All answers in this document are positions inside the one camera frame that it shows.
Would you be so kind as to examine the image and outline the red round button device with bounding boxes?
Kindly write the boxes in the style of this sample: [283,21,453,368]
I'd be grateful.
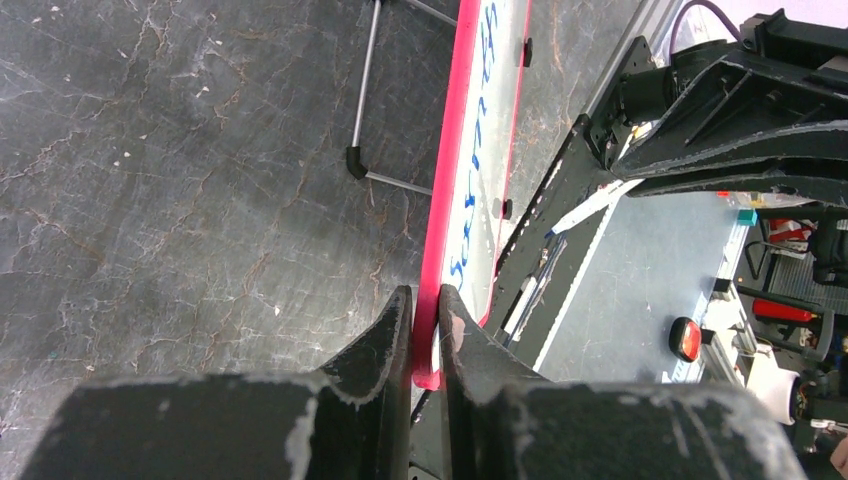
[668,317,702,363]

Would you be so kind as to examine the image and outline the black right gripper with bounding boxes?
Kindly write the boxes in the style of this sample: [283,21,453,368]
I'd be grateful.
[612,9,847,207]

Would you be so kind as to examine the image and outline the black board clip far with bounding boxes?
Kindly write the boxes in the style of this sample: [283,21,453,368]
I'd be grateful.
[521,37,534,68]

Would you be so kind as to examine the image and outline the black board clip near corner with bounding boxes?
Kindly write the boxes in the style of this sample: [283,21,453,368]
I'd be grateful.
[501,199,513,220]

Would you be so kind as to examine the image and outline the white board with pink rim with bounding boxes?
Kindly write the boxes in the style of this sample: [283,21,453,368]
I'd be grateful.
[411,1,531,390]

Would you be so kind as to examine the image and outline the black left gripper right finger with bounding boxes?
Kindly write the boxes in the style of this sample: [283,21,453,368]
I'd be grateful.
[438,285,804,479]

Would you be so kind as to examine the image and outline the metal board stand leg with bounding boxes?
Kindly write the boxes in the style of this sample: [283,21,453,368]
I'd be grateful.
[345,1,459,197]

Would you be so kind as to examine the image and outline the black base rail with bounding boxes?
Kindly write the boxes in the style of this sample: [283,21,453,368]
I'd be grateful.
[461,36,657,376]

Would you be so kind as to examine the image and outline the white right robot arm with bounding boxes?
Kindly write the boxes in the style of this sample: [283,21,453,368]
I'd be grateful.
[594,11,847,207]

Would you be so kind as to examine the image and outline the blue white marker pen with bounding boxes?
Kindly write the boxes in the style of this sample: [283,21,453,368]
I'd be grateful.
[545,179,643,238]

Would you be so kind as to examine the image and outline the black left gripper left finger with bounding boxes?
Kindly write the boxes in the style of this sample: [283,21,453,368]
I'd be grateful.
[22,286,412,479]

